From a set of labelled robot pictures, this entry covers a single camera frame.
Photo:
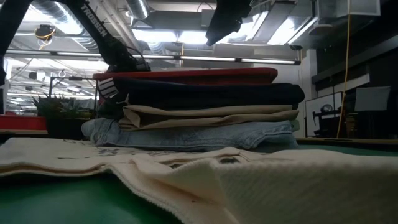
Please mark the white board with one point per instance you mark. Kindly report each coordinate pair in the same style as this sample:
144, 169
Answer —
320, 101

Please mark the silver ventilation duct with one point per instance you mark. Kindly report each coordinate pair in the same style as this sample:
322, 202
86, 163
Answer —
136, 9

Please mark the white printed tote bag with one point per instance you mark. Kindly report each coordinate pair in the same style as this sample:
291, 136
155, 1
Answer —
280, 186

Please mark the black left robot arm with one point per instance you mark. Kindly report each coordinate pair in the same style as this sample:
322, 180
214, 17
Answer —
99, 34

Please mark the grey flat panel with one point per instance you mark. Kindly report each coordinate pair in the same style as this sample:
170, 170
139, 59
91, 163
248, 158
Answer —
371, 99

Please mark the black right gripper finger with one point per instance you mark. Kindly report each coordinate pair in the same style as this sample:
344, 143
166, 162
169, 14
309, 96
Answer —
227, 21

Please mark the green table mat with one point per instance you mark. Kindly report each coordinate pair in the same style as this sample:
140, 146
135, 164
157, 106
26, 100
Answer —
62, 202

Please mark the light wood desk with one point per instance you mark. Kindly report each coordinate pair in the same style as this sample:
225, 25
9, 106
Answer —
28, 131

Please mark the red low counter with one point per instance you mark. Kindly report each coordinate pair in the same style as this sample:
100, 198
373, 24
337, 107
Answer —
25, 122

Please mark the light blue denim jeans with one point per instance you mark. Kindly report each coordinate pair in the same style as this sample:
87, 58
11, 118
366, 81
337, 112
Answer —
192, 137

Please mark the khaki button shirt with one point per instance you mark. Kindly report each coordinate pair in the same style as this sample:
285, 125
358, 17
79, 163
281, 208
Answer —
202, 116

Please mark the red plastic laundry bin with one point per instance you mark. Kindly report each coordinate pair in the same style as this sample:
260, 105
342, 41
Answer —
192, 74

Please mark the white garment tag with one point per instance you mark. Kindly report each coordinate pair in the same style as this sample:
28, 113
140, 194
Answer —
295, 125

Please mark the small potted succulent plant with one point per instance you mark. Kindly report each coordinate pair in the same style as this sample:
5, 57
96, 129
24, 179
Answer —
65, 124

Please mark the long ceiling light strip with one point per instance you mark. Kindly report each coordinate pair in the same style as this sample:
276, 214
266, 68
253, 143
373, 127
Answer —
217, 58

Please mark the navy shorts white Puma waistband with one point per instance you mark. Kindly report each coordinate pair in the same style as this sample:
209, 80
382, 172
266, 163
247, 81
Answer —
202, 95

